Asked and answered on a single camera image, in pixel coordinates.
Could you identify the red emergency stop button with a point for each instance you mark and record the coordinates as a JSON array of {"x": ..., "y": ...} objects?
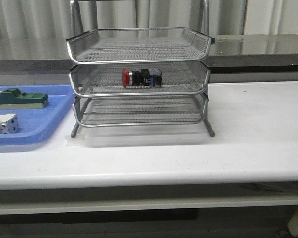
[{"x": 151, "y": 77}]

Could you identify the silver mesh tray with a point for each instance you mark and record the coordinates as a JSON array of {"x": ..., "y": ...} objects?
[
  {"x": 178, "y": 78},
  {"x": 135, "y": 45},
  {"x": 137, "y": 110}
]

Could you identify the blue plastic tray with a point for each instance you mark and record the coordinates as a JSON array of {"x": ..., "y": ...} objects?
[{"x": 36, "y": 125}]

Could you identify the green terminal block component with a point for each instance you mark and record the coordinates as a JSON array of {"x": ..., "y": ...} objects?
[{"x": 13, "y": 98}]

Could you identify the dark grey back counter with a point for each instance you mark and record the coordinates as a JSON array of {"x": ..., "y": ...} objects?
[{"x": 228, "y": 54}]

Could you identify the white circuit breaker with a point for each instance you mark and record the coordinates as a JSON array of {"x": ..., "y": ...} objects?
[{"x": 9, "y": 123}]

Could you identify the grey metal rack frame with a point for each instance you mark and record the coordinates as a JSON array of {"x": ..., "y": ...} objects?
[{"x": 204, "y": 17}]

